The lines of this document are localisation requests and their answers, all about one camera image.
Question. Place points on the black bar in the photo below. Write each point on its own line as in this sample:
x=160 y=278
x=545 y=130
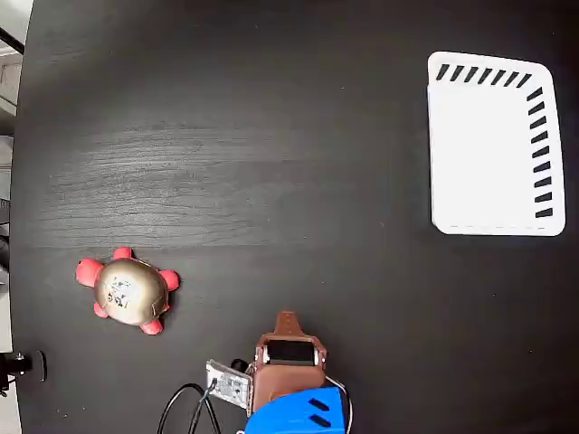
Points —
x=11 y=40

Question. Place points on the pink turtle toy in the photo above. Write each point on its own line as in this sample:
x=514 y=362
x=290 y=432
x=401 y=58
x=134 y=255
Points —
x=131 y=289

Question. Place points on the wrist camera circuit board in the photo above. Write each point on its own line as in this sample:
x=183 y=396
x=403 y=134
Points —
x=228 y=385

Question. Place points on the white slotted tray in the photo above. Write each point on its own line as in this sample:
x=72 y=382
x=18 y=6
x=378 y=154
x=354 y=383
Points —
x=479 y=158

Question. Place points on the black table clamp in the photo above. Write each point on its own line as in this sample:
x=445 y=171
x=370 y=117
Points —
x=40 y=366

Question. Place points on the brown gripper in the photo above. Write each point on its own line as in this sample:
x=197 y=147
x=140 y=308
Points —
x=289 y=379

